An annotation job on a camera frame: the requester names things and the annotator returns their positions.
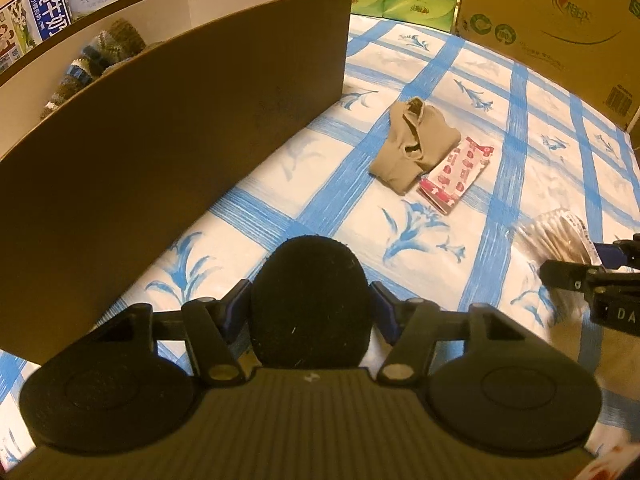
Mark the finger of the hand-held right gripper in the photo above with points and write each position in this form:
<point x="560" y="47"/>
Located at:
<point x="570" y="274"/>
<point x="622" y="252"/>

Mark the striped knitted sock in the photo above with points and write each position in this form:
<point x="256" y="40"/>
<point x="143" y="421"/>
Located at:
<point x="85" y="65"/>

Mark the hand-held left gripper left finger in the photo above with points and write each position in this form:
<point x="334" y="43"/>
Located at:
<point x="235" y="305"/>

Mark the clear plastic bag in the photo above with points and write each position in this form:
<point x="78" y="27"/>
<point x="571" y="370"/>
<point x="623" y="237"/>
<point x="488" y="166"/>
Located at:
<point x="550" y="235"/>

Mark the red white printed object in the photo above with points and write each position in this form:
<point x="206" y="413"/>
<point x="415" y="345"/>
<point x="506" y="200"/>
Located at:
<point x="615" y="465"/>

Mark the beige sock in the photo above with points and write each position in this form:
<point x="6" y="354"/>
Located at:
<point x="400" y="160"/>

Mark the large cardboard box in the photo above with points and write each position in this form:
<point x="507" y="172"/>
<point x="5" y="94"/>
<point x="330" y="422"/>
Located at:
<point x="550" y="10"/>

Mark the blue milk carton box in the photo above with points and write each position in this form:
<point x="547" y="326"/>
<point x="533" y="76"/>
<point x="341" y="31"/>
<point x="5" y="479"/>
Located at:
<point x="45" y="10"/>

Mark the red patterned tissue packet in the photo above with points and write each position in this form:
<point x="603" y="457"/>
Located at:
<point x="455" y="175"/>

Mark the brown storage box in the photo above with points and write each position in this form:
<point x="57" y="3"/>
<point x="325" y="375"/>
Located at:
<point x="150" y="160"/>

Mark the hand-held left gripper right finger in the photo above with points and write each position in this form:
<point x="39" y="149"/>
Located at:
<point x="387" y="310"/>

